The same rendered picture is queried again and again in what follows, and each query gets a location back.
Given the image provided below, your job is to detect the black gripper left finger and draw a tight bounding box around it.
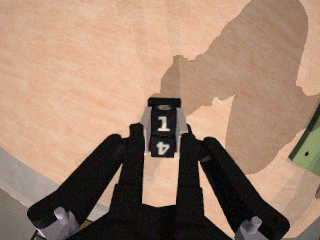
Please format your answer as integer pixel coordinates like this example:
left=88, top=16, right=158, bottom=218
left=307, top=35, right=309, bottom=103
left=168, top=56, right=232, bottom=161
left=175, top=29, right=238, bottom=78
left=27, top=107, right=152, bottom=240

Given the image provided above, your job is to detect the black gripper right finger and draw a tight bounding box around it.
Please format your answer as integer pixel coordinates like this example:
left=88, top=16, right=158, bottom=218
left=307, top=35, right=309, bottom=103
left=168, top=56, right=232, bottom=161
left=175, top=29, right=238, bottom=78
left=173, top=108, right=290, bottom=240

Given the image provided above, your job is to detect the black cube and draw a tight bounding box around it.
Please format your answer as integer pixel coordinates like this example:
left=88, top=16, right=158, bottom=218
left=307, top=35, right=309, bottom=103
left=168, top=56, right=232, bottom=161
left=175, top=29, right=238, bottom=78
left=151, top=134, right=176, bottom=158
left=151, top=104, right=177, bottom=135

